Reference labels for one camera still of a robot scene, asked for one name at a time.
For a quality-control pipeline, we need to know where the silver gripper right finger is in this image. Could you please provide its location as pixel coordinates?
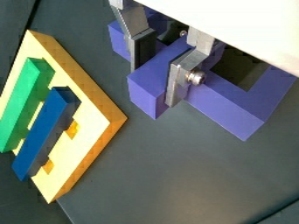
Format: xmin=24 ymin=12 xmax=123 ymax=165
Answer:
xmin=164 ymin=27 xmax=224 ymax=107

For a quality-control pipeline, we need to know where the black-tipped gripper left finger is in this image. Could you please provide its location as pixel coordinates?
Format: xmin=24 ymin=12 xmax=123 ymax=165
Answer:
xmin=108 ymin=0 xmax=156 ymax=71

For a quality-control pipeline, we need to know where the yellow slotted board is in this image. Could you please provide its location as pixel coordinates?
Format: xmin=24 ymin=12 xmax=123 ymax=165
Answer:
xmin=0 ymin=31 xmax=127 ymax=202

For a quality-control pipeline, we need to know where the green bar block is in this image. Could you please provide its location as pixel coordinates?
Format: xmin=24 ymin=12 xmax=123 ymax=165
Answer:
xmin=0 ymin=58 xmax=55 ymax=152

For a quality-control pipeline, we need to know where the purple E-shaped block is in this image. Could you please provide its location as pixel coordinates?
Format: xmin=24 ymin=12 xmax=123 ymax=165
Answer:
xmin=108 ymin=9 xmax=295 ymax=140

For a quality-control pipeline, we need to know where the blue bar block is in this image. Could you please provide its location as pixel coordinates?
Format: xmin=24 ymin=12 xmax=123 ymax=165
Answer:
xmin=12 ymin=87 xmax=80 ymax=181

